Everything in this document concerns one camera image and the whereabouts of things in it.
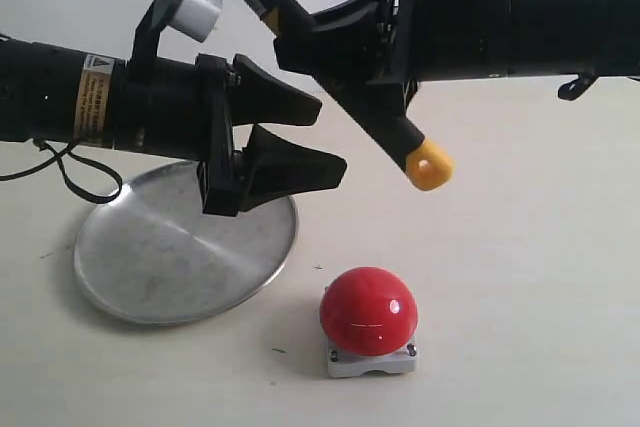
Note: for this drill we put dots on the round steel plate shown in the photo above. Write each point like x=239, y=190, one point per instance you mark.
x=152, y=257

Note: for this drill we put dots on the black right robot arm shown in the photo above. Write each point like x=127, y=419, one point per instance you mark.
x=585, y=39

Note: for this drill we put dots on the yellow black claw hammer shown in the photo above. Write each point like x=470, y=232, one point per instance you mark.
x=359, y=52

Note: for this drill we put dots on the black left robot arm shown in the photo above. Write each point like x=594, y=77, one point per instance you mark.
x=51, y=93

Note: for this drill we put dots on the red dome push button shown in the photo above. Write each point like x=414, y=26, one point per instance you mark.
x=369, y=318

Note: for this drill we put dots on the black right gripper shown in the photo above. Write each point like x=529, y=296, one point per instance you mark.
x=432, y=40

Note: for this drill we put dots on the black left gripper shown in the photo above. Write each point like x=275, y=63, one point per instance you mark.
x=173, y=109

